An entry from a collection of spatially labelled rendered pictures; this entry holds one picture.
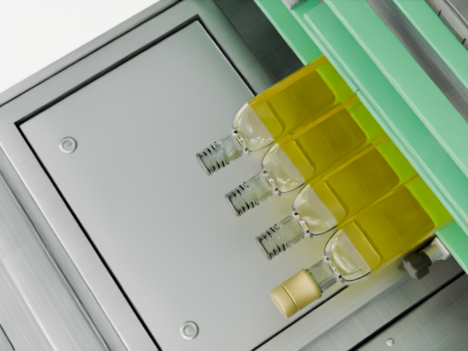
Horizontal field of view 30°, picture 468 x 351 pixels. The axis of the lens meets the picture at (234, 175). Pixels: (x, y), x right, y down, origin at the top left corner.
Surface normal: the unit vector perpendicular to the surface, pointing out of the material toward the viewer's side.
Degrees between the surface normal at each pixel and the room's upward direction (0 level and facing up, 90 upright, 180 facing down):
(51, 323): 90
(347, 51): 90
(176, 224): 90
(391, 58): 90
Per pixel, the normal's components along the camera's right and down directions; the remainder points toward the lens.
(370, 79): -0.01, -0.33
